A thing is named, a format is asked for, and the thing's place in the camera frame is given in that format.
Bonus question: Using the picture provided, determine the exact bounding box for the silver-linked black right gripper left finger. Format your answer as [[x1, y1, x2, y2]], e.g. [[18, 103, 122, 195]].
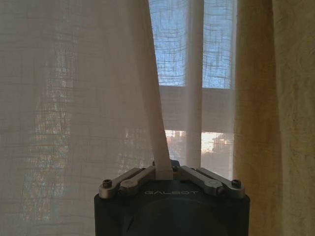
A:
[[98, 159, 158, 199]]

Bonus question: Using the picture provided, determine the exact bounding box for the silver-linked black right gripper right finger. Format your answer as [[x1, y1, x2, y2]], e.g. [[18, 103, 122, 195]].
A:
[[169, 159, 246, 199]]

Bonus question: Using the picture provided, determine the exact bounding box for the sheer white curtain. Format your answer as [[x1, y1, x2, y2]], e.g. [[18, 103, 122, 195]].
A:
[[0, 0, 237, 236]]

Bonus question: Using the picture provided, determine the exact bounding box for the yellow opaque curtain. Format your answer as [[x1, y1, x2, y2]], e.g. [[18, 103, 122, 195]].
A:
[[231, 0, 315, 236]]

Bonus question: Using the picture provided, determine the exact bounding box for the window frame crossbar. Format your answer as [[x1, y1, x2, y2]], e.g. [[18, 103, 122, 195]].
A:
[[158, 85, 235, 135]]

